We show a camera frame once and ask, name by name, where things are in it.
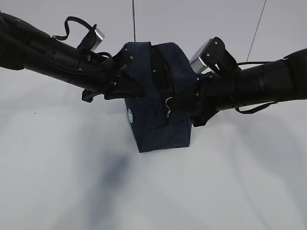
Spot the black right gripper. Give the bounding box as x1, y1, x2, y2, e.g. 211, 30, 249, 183
167, 71, 240, 127

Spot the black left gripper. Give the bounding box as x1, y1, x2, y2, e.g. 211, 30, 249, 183
69, 47, 144, 103

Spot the dark blue lunch bag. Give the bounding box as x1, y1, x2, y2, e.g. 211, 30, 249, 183
123, 42, 197, 153

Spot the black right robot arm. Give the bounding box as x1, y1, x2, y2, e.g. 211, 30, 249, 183
165, 49, 307, 127

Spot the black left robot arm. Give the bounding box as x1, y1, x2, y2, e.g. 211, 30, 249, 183
0, 12, 144, 103

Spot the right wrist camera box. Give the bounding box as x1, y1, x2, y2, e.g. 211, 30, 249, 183
190, 37, 240, 77

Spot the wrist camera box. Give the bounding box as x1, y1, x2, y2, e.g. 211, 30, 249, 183
79, 24, 105, 52
190, 37, 240, 77

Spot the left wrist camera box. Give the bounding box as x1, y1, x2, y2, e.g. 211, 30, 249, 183
79, 24, 105, 52

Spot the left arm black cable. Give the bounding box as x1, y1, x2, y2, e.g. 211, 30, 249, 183
52, 16, 113, 63

